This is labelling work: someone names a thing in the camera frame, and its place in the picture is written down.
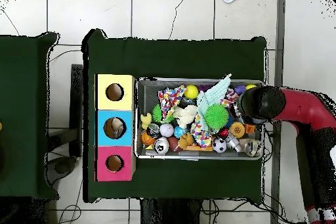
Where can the large green spiky ball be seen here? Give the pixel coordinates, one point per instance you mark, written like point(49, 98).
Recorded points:
point(216, 116)

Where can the clear plastic water bottle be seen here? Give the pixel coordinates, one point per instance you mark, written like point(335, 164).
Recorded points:
point(118, 129)

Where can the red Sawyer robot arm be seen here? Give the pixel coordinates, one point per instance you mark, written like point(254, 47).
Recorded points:
point(302, 108)

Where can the clear mesh bin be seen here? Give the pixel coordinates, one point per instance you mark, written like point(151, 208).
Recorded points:
point(147, 95)

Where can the wooden box with three holes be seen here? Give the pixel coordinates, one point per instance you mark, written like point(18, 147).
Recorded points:
point(126, 98)

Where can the colourful dotted cloth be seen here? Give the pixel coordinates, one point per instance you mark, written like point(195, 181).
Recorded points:
point(169, 99)

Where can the yellow ball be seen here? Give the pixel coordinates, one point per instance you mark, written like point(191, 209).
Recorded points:
point(250, 86)
point(191, 91)

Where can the brown plush bear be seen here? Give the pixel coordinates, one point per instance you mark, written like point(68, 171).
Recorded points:
point(185, 140)

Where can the silver drink can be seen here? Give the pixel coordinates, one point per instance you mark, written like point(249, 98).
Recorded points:
point(161, 145)

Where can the mint green knitted cloth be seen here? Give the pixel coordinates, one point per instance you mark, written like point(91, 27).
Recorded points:
point(215, 92)

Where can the dark green tablecloth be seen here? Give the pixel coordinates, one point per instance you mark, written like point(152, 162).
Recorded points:
point(170, 58)

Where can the black and white soccer ball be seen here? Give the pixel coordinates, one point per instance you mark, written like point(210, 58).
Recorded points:
point(219, 145)

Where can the toy burger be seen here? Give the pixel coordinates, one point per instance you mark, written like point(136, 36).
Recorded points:
point(237, 130)

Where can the silver plastic toy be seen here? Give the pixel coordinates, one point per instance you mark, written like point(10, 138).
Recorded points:
point(233, 142)

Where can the purple toy block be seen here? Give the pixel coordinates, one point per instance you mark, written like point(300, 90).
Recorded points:
point(239, 89)

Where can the orange plastic grid tray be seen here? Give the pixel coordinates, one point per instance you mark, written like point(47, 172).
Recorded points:
point(249, 128)

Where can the green covered side table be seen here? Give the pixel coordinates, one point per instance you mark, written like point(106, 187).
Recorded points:
point(21, 116)

